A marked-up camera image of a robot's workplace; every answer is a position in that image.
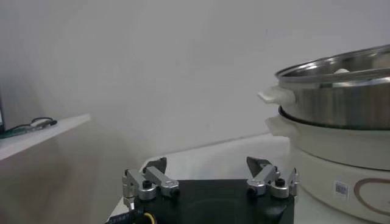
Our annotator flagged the white side table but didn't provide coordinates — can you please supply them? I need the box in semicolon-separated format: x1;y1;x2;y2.
0;113;92;162

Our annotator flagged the white electric cooker base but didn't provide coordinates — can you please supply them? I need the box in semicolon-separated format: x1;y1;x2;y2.
264;106;390;224

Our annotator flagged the green tool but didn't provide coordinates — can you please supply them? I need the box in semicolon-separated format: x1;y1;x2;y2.
0;126;35;139

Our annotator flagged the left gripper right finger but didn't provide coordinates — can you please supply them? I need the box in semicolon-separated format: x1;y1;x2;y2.
246;156;300;200

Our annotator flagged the black looped cable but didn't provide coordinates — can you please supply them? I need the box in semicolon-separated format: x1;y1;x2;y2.
9;116;59;132

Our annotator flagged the perforated stainless steamer basket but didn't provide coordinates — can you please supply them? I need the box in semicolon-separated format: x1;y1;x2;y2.
257;44;390;131

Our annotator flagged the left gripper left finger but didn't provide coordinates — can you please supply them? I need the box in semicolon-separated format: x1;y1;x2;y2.
121;156;180;211

